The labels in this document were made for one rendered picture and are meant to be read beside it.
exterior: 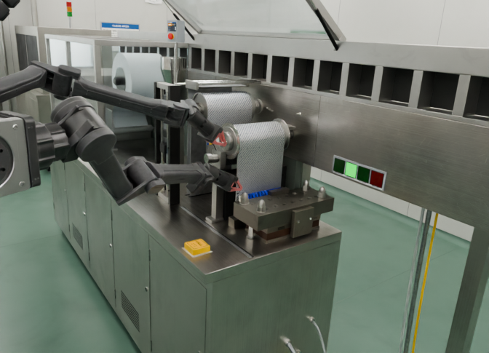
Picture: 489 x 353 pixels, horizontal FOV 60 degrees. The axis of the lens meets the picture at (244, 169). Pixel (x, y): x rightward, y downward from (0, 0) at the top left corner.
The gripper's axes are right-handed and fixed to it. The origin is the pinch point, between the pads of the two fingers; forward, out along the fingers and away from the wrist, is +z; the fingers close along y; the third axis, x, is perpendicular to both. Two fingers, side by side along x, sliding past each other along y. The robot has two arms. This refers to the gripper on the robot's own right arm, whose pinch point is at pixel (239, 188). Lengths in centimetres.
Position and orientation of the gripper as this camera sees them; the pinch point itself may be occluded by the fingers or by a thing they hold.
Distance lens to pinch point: 171.8
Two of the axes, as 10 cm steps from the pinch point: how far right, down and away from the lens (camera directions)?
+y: 5.8, 2.7, -7.7
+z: 6.7, 3.7, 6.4
